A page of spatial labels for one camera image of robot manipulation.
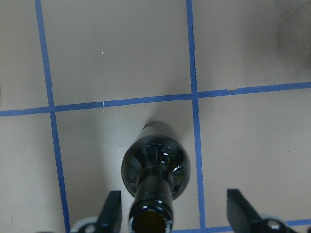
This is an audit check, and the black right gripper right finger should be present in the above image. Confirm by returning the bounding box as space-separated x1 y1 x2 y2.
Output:
226 189 262 233

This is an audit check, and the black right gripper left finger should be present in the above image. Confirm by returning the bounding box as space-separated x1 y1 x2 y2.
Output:
96 190 121 233

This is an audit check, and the dark wine bottle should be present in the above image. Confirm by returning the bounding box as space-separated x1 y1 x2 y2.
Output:
121 121 191 233

